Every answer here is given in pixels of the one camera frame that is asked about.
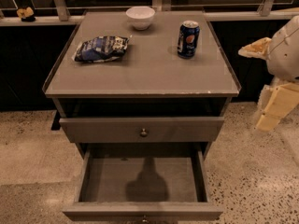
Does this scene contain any round metal drawer knob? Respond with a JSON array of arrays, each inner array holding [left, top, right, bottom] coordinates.
[[140, 129, 149, 137]]

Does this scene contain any grey top drawer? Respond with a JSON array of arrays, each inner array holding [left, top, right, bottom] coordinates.
[[60, 117, 224, 143]]

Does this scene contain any grey wooden drawer cabinet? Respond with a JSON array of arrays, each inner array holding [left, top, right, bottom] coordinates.
[[42, 10, 242, 161]]

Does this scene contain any white ceramic bowl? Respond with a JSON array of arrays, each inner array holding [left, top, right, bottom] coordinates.
[[126, 7, 155, 31]]

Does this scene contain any grey open middle drawer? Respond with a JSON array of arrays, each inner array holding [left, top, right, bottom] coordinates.
[[64, 148, 223, 224]]

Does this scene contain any blue pepsi can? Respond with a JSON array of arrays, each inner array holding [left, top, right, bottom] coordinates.
[[178, 21, 200, 58]]

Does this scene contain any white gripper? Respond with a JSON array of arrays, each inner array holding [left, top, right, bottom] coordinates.
[[238, 16, 299, 132]]

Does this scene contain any blue chip bag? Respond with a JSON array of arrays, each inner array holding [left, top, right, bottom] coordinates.
[[73, 35, 130, 63]]

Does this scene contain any metal window railing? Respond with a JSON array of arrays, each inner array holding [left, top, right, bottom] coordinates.
[[0, 0, 298, 26]]

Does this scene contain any yellow and black object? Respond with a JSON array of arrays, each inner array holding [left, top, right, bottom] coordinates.
[[17, 7, 36, 22]]

